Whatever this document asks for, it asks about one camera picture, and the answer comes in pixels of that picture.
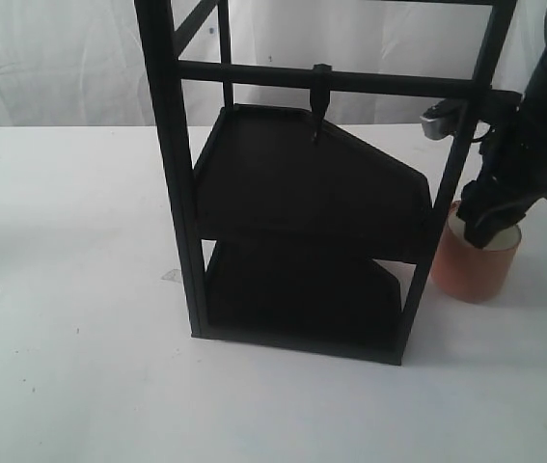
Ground white backdrop curtain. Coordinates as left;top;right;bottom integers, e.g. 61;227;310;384
0;0;547;126

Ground clear tape piece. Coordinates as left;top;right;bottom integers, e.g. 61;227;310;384
161;268;183;284

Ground black two-tier shelf rack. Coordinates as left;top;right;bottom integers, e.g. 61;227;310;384
135;1;515;365

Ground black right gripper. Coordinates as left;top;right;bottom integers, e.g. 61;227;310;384
460;90;547;249

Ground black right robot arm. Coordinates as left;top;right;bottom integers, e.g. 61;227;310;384
457;9;547;249

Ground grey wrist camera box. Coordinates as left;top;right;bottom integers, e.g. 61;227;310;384
421;98;465;141

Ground orange cup white inside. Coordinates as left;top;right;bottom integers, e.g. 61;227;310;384
430;200;522;304

